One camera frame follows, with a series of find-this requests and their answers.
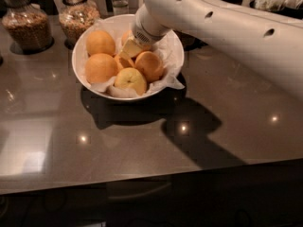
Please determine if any right glass cereal jar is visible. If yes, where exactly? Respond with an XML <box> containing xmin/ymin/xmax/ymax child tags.
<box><xmin>59</xmin><ymin>0</ymin><xmax>100</xmax><ymax>47</ymax></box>

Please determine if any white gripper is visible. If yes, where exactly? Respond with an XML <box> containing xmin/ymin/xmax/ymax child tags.
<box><xmin>118</xmin><ymin>5</ymin><xmax>170</xmax><ymax>60</ymax></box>

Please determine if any front yellowish orange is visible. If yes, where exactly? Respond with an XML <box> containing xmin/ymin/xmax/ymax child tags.
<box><xmin>114</xmin><ymin>67</ymin><xmax>147</xmax><ymax>96</ymax></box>

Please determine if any small glass bottle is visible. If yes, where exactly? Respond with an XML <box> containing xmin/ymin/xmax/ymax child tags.
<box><xmin>111</xmin><ymin>0</ymin><xmax>129</xmax><ymax>15</ymax></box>

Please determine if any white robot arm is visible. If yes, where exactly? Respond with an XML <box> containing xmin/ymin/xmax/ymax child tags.
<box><xmin>120</xmin><ymin>0</ymin><xmax>303</xmax><ymax>99</ymax></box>

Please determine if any white bowl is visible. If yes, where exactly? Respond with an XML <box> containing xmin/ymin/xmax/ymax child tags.
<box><xmin>71</xmin><ymin>13</ymin><xmax>186</xmax><ymax>102</ymax></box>

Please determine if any small centre orange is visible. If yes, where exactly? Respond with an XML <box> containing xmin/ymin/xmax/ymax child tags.
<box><xmin>115</xmin><ymin>55</ymin><xmax>134</xmax><ymax>71</ymax></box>

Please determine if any white paper liner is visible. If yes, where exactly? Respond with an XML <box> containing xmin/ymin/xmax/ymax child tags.
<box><xmin>82</xmin><ymin>14</ymin><xmax>186</xmax><ymax>99</ymax></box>

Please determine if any left glass granola jar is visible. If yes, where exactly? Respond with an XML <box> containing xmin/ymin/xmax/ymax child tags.
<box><xmin>2</xmin><ymin>0</ymin><xmax>53</xmax><ymax>54</ymax></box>

